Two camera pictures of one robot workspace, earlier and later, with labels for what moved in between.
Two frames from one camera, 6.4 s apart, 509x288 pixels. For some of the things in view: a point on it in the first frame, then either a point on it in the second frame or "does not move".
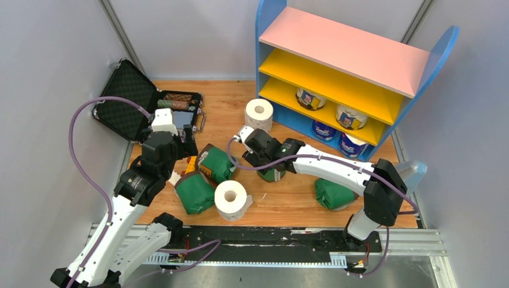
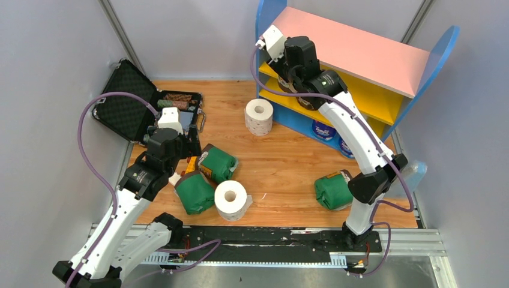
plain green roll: [272, 176] -> [286, 86]
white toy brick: [174, 178] does not move
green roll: [195, 192] does not move
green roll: [332, 195] does not move
